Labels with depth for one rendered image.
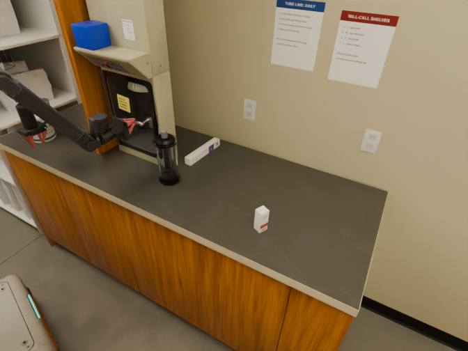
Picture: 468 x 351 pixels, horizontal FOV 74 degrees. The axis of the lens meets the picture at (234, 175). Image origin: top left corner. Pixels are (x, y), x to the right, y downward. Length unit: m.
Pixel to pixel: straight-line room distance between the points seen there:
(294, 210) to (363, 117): 0.52
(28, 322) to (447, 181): 2.15
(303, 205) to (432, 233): 0.69
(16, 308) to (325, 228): 1.67
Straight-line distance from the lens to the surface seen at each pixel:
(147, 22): 1.38
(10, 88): 1.20
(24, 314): 2.10
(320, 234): 1.33
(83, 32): 1.48
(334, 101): 1.54
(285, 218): 1.36
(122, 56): 1.36
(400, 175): 1.65
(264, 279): 1.29
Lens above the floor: 1.88
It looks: 37 degrees down
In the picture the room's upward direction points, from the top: 2 degrees clockwise
